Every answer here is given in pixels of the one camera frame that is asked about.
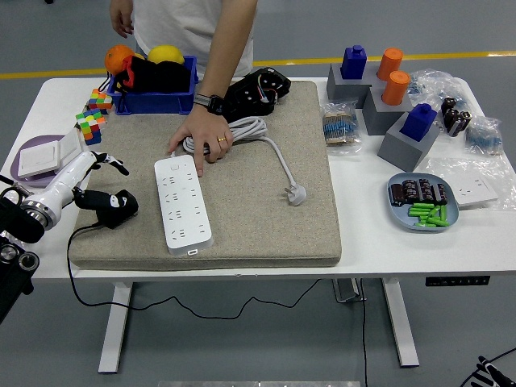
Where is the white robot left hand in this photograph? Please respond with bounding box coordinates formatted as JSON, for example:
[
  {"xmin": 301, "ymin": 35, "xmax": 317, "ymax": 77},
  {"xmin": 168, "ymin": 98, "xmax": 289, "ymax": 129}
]
[{"xmin": 22, "ymin": 150, "xmax": 131, "ymax": 214}]

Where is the person's right hand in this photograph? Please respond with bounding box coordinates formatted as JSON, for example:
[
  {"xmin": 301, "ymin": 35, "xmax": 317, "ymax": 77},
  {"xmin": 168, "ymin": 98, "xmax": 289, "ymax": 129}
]
[{"xmin": 109, "ymin": 0, "xmax": 135, "ymax": 40}]

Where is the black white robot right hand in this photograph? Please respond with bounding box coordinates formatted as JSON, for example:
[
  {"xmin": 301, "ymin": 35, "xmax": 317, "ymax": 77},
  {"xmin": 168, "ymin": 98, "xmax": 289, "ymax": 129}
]
[{"xmin": 469, "ymin": 354, "xmax": 516, "ymax": 387}]

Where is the person's left hand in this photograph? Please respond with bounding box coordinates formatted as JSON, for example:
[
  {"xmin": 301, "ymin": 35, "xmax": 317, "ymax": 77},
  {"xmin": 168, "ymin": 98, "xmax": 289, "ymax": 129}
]
[{"xmin": 167, "ymin": 105, "xmax": 235, "ymax": 178}]

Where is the black plug with cord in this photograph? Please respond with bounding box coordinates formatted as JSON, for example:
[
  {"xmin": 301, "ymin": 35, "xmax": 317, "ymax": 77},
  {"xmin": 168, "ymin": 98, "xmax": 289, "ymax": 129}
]
[{"xmin": 66, "ymin": 189, "xmax": 323, "ymax": 322}]

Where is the white power strip with cable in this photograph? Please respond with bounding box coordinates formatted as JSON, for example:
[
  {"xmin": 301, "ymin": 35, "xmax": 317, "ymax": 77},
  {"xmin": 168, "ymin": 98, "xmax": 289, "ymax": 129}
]
[{"xmin": 153, "ymin": 115, "xmax": 308, "ymax": 258}]

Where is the black wristwatch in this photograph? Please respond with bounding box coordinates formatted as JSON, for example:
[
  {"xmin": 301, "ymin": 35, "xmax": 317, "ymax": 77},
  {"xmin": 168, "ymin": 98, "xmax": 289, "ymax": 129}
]
[{"xmin": 193, "ymin": 93, "xmax": 226, "ymax": 117}]

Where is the orange fruit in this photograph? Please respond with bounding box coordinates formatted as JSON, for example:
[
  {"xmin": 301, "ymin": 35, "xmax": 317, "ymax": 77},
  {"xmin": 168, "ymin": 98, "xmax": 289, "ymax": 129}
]
[{"xmin": 104, "ymin": 44, "xmax": 136, "ymax": 76}]

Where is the purple round plate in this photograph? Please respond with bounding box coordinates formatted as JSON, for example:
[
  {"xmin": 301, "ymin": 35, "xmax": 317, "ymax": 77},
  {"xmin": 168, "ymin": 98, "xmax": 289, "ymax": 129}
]
[{"xmin": 10, "ymin": 135, "xmax": 68, "ymax": 189}]

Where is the person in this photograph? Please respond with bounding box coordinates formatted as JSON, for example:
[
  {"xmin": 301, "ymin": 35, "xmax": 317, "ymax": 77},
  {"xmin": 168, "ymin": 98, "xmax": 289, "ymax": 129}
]
[{"xmin": 131, "ymin": 0, "xmax": 256, "ymax": 80}]

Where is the black electronic device housing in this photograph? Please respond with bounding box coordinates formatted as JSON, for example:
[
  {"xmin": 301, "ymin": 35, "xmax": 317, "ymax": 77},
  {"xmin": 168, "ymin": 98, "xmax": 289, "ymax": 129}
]
[{"xmin": 220, "ymin": 67, "xmax": 292, "ymax": 124}]

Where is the yellow lemon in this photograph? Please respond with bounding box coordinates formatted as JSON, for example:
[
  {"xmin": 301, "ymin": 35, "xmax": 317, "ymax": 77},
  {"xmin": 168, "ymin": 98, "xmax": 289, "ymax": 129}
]
[{"xmin": 147, "ymin": 44, "xmax": 185, "ymax": 65}]

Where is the blue plastic bin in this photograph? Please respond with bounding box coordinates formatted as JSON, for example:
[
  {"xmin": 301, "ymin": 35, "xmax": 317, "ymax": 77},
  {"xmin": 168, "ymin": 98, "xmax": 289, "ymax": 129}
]
[{"xmin": 106, "ymin": 55, "xmax": 199, "ymax": 116}]

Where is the black pouch with red trim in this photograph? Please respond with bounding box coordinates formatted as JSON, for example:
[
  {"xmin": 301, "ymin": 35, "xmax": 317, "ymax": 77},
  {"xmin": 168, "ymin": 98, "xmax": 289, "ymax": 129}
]
[{"xmin": 114, "ymin": 55, "xmax": 158, "ymax": 94}]

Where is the tall colourful puzzle cube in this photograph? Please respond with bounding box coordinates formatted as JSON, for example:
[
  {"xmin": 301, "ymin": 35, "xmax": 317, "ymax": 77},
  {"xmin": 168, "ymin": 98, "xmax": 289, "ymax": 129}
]
[{"xmin": 75, "ymin": 108, "xmax": 107, "ymax": 146}]

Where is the small colourful puzzle cube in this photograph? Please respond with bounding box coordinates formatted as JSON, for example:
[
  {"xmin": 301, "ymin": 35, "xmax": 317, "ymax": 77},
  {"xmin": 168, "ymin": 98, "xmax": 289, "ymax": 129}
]
[{"xmin": 87, "ymin": 88, "xmax": 114, "ymax": 115}]

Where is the black table control panel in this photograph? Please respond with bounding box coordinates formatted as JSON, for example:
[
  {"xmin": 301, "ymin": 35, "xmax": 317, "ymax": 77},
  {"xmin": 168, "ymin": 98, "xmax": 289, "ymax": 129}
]
[{"xmin": 425, "ymin": 275, "xmax": 491, "ymax": 287}]

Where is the white table leg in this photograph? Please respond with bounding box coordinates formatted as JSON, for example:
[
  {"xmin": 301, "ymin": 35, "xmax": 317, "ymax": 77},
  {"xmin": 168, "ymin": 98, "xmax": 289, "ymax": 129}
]
[
  {"xmin": 381, "ymin": 277, "xmax": 420, "ymax": 368},
  {"xmin": 98, "ymin": 281, "xmax": 134, "ymax": 374}
]

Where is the grey-brown mat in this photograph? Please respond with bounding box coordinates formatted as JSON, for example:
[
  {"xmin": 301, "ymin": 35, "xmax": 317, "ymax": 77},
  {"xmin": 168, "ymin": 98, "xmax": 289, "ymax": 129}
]
[{"xmin": 69, "ymin": 80, "xmax": 343, "ymax": 272}]

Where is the bag of striped resistors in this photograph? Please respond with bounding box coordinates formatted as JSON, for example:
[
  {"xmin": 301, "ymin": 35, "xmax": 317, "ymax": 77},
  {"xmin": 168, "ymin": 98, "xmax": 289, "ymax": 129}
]
[{"xmin": 321, "ymin": 100, "xmax": 364, "ymax": 156}]

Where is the wide grey block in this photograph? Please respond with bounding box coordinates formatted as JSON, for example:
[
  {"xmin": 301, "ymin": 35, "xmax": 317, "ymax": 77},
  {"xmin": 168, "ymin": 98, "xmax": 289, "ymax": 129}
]
[{"xmin": 326, "ymin": 62, "xmax": 384, "ymax": 109}]

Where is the blue peg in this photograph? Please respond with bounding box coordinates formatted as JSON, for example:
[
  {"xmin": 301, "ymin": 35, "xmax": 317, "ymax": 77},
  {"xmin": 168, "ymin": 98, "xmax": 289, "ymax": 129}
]
[
  {"xmin": 399, "ymin": 103, "xmax": 439, "ymax": 142},
  {"xmin": 340, "ymin": 44, "xmax": 368, "ymax": 81}
]

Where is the blue-grey plate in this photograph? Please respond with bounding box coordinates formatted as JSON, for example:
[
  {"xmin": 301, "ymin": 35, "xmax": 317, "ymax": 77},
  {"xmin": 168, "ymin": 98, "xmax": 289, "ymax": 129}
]
[{"xmin": 386, "ymin": 172, "xmax": 460, "ymax": 233}]

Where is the orange cylinder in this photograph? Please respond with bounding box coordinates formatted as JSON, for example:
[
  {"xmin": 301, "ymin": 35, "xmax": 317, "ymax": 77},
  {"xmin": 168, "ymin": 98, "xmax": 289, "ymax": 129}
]
[
  {"xmin": 377, "ymin": 48, "xmax": 405, "ymax": 81},
  {"xmin": 381, "ymin": 70, "xmax": 411, "ymax": 106}
]

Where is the clear plastic bag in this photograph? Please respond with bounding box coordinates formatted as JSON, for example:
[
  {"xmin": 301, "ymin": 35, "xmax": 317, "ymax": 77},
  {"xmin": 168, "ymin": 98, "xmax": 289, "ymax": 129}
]
[{"xmin": 425, "ymin": 155, "xmax": 516, "ymax": 211}]

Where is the bag of blue resistors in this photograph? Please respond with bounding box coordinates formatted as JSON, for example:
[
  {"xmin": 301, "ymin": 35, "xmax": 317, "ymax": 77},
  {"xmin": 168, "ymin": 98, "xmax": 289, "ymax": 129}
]
[{"xmin": 464, "ymin": 115, "xmax": 505, "ymax": 156}]

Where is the large clear resistor bag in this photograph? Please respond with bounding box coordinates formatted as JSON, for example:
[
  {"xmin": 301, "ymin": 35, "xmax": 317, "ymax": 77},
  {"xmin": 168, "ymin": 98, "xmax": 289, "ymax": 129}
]
[{"xmin": 406, "ymin": 69, "xmax": 471, "ymax": 114}]

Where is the bag of black capacitors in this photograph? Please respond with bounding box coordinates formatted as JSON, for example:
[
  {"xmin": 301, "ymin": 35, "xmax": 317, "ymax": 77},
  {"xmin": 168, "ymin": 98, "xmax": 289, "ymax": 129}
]
[{"xmin": 439, "ymin": 96, "xmax": 473, "ymax": 138}]

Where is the white wall switch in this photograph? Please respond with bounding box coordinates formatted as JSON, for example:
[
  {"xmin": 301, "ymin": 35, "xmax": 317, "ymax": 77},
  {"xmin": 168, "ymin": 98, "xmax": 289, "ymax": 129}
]
[{"xmin": 18, "ymin": 141, "xmax": 61, "ymax": 177}]

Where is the thin black hanging cable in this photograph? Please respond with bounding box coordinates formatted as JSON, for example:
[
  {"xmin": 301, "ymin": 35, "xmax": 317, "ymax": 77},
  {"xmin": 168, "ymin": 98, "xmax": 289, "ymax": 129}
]
[{"xmin": 358, "ymin": 277, "xmax": 370, "ymax": 387}]

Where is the metal bracket under table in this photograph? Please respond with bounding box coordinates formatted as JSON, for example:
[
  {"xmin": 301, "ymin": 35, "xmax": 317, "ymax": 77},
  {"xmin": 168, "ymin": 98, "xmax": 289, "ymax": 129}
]
[{"xmin": 332, "ymin": 277, "xmax": 367, "ymax": 303}]

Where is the white wall socket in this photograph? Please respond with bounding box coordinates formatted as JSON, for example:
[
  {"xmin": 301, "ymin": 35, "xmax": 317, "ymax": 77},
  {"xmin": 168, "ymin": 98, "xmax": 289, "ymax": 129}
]
[{"xmin": 453, "ymin": 176, "xmax": 500, "ymax": 210}]

